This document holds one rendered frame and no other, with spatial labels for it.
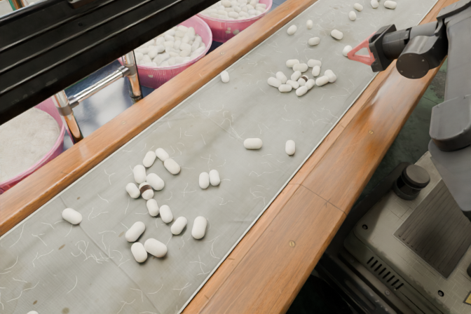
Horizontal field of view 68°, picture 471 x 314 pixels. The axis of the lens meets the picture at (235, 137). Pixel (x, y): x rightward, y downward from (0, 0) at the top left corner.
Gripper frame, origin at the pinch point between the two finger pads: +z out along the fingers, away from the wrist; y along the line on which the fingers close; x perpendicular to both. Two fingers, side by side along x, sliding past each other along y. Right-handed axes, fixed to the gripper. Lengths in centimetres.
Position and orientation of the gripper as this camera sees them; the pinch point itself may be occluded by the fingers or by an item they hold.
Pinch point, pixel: (351, 55)
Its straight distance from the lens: 87.4
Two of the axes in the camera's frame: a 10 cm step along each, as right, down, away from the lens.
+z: -6.2, 0.1, 7.8
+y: -6.4, 5.7, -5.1
